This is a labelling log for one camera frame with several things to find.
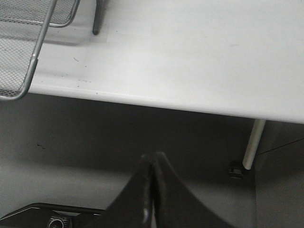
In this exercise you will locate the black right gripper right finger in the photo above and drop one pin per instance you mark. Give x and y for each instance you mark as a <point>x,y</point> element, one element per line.
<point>174,204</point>

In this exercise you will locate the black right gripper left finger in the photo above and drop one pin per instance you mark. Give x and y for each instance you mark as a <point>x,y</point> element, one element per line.
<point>132,208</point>

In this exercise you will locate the silver mesh tray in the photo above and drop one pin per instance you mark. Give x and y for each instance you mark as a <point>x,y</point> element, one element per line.
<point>23,27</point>
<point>64,12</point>

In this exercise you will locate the black caster wheel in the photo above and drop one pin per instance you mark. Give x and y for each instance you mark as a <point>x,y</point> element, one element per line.
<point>237,170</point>

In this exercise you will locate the white table leg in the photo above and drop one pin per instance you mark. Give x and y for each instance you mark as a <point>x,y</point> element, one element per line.
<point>253,143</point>

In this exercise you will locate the silver mesh bottom tray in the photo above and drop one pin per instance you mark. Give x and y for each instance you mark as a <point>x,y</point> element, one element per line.
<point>64,12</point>

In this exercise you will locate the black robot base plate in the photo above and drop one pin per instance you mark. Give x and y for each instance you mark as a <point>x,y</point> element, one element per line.
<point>43,215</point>

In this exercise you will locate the grey metal rack frame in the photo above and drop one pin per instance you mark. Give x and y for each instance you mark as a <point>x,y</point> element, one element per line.
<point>98,17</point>

